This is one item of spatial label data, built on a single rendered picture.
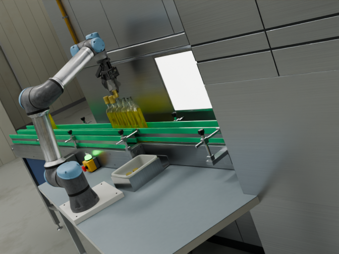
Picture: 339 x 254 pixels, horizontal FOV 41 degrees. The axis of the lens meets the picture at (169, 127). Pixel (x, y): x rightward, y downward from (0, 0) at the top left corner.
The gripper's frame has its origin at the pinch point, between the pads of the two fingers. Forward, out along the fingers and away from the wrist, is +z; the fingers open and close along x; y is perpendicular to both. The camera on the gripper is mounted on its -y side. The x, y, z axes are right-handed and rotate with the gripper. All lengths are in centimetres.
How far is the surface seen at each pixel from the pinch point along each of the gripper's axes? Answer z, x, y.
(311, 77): -4, -21, 145
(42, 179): 64, -15, -139
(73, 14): -49, 15, -32
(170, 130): 23.1, -3.6, 43.4
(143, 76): -2.8, 12.3, 16.0
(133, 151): 31.8, -13.3, 16.1
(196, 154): 36, -5, 59
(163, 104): 15.0, 12.4, 24.1
